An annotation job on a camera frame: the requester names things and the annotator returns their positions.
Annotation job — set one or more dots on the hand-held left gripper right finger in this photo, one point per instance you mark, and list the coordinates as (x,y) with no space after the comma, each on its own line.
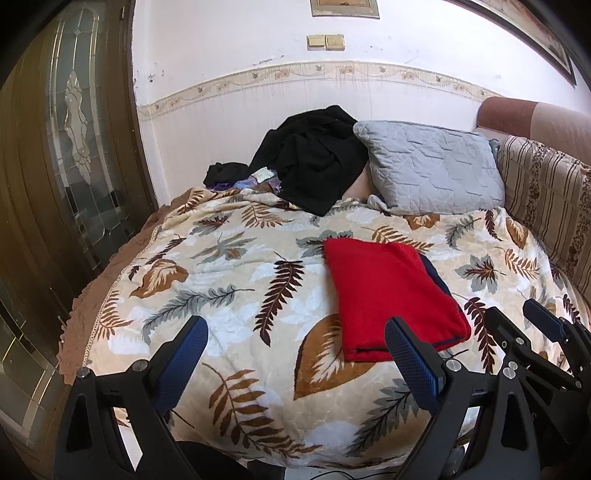
(415,364)

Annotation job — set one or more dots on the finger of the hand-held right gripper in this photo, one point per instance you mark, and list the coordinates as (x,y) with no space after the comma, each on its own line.
(545,321)
(508,341)

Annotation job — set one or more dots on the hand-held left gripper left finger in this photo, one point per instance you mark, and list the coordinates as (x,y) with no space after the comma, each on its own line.
(184,364)

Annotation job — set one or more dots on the red and blue knit sweater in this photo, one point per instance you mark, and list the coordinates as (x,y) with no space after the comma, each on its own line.
(392,295)

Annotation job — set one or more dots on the leaf print blanket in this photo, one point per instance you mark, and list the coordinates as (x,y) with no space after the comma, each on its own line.
(240,295)

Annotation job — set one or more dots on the brown fringed bed cover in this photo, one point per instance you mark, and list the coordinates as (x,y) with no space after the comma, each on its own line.
(92,304)

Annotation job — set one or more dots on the peach pillow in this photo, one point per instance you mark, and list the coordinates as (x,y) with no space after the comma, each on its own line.
(360,184)

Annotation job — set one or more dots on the grey quilted pillow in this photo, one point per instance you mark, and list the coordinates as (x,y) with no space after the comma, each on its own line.
(434,166)

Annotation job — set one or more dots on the small black cloth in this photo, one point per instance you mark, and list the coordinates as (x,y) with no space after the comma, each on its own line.
(226,174)

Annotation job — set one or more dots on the crumpled plastic wrapper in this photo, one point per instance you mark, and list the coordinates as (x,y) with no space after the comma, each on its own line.
(261,180)

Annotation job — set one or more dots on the pink brown sofa backrest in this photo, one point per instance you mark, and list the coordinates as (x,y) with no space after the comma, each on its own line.
(531,120)

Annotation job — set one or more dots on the wooden glass panel door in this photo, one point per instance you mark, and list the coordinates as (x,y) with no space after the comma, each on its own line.
(60,184)

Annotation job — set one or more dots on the black clothing pile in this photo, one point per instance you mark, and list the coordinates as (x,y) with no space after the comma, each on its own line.
(314,157)

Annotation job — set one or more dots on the large framed wall picture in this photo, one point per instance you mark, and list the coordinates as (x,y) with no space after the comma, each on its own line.
(545,37)

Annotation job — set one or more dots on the beige wall switch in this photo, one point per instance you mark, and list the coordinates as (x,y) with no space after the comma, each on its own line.
(334,42)
(316,41)

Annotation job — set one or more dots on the small framed wall picture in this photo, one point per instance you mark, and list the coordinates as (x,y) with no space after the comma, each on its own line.
(344,7)

